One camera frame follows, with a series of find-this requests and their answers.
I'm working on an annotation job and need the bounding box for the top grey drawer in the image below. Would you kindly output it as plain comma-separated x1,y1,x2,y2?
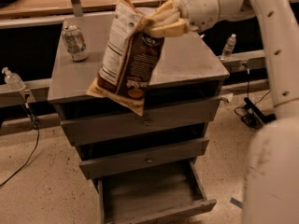
62,96,220,146

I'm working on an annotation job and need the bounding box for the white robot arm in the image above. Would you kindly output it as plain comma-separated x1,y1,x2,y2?
149,0,299,224

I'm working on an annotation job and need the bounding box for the green white soda can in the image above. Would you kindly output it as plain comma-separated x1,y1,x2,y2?
62,24,88,62

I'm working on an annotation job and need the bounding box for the grey drawer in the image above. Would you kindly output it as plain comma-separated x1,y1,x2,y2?
79,137,209,179
98,160,217,224
62,96,220,146

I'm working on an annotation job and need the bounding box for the clear pump sanitizer bottle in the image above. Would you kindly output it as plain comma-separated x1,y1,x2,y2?
2,67,26,91

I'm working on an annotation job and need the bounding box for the black stand base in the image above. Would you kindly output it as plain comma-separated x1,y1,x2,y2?
244,97,277,124

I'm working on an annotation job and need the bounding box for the clear water bottle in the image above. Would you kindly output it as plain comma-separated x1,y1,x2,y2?
221,34,236,61

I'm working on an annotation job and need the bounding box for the bottom grey drawer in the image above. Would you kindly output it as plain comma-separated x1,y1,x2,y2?
98,160,217,224

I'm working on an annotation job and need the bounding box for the blue tape cross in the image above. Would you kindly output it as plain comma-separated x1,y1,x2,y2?
230,197,243,209

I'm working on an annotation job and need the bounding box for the brown chip bag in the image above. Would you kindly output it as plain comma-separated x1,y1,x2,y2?
87,0,164,116

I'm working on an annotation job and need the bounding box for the grey drawer cabinet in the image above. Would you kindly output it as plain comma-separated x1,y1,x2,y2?
47,8,231,179

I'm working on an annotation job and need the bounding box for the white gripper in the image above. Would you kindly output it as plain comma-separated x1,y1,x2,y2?
149,0,221,38

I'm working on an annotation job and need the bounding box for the grey metal rail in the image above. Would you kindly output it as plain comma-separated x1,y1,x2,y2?
0,49,267,108

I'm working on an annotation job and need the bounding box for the black coiled cable right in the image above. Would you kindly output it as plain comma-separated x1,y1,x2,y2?
234,91,272,130

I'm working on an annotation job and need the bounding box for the middle grey drawer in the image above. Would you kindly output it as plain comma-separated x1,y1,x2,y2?
79,137,209,179

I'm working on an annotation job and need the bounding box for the black floor cable left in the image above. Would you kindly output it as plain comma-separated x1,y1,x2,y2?
0,104,41,189

